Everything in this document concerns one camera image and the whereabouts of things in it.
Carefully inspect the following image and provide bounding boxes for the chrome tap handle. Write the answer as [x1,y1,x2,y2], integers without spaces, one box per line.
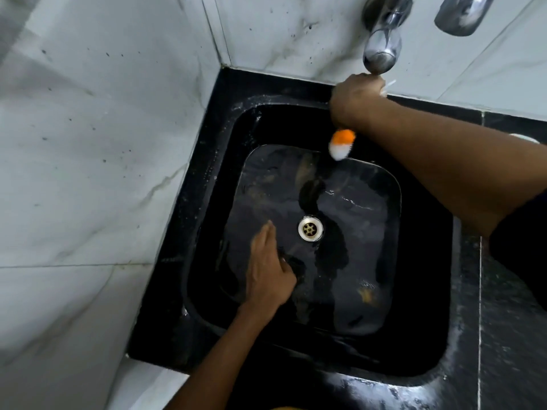
[434,0,498,37]

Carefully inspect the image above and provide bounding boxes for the person's left hand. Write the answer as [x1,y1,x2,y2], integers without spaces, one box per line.
[245,220,297,311]

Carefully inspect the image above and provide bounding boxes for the person's right forearm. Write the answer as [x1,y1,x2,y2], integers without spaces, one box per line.
[348,96,547,239]

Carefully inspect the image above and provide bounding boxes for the orange and white brush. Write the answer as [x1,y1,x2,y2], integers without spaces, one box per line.
[328,79,397,161]

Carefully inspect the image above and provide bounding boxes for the black sink basin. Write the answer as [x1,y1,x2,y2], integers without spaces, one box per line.
[128,67,454,387]

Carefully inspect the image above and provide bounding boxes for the person's right hand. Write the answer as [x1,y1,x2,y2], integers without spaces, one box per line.
[329,73,387,129]

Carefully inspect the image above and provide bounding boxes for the black sleeve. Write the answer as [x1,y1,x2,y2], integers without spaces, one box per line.
[488,192,547,312]

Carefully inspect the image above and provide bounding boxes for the metal sink drain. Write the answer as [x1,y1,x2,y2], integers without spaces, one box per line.
[298,215,325,242]

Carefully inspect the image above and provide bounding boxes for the chrome tap spout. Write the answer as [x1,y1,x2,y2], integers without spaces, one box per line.
[362,0,415,75]

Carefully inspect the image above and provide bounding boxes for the person's left forearm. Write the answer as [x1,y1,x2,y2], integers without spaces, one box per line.
[164,304,274,410]

